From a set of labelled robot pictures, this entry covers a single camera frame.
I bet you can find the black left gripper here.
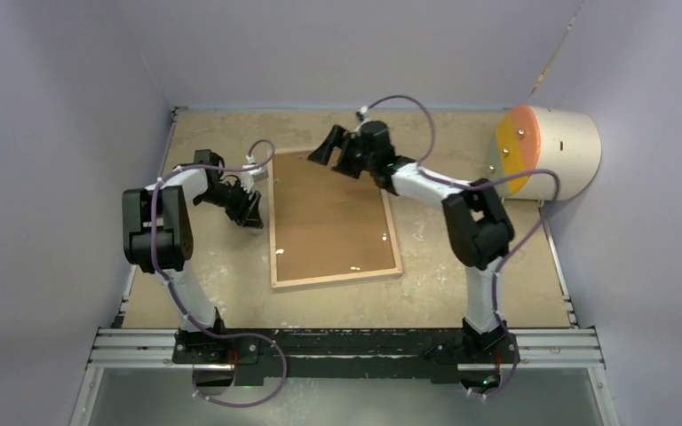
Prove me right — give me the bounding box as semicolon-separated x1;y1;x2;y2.
194;178;262;229

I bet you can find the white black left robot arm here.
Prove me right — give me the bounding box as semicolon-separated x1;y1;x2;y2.
122;149;268;363

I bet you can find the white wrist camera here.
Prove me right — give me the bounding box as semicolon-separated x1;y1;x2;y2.
239;154;268;193
355;106;369;124

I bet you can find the wooden picture frame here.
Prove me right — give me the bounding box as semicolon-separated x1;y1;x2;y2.
266;146;405;290

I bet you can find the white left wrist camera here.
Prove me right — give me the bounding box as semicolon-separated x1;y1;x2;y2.
239;154;268;193

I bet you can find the white cylinder orange disc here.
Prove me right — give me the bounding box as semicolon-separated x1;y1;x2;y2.
487;105;602;201

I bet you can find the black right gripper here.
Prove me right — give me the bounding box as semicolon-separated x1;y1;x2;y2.
311;125;377;180

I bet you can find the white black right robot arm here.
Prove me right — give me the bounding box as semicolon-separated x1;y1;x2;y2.
308;121;515;361

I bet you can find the black aluminium mounting rail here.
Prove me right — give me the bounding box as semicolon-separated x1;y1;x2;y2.
89;327;604;389

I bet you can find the brown backing board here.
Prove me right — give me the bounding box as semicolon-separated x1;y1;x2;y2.
273;153;397;282

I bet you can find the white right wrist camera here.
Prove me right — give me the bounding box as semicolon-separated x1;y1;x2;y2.
355;106;369;124

